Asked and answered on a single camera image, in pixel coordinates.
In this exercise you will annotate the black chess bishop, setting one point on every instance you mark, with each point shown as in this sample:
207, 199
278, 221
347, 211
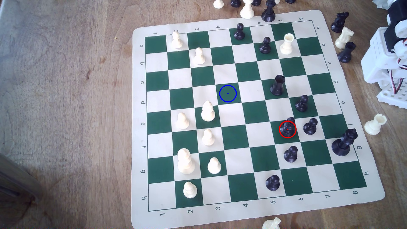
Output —
288, 128

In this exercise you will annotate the white chess bishop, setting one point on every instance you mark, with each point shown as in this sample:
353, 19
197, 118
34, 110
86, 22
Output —
208, 113

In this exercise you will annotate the white chess pawn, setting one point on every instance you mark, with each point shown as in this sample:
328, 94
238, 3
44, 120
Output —
176, 41
214, 167
208, 139
182, 122
218, 3
189, 190
199, 58

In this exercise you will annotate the white chess queen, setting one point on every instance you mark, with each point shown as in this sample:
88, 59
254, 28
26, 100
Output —
185, 162

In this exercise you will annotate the black chess rook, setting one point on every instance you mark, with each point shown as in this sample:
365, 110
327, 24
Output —
346, 53
277, 86

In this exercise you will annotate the black chess pawn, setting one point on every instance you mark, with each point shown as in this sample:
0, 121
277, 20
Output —
272, 183
239, 32
310, 127
265, 47
290, 155
301, 104

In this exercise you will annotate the white chess rook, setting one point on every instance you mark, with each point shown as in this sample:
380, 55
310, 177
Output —
374, 125
286, 46

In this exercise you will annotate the tall white chess piece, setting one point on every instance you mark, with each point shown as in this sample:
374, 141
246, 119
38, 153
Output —
247, 11

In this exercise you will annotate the black chess piece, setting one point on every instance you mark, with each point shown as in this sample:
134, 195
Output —
235, 3
290, 1
256, 2

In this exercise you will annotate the black chess queen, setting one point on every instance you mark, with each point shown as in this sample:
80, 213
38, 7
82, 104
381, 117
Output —
268, 14

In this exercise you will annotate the black chess king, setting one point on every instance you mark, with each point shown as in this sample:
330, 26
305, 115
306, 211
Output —
342, 144

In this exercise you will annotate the white chess knight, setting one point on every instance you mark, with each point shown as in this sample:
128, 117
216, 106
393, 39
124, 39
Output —
342, 38

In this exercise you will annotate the black chess knight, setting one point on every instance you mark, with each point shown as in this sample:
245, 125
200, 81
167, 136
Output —
338, 24

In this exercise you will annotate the green and white chessboard mat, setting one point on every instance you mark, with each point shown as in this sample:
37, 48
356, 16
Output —
235, 136

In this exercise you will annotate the white perforated base plate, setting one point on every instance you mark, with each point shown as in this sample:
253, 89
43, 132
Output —
392, 97

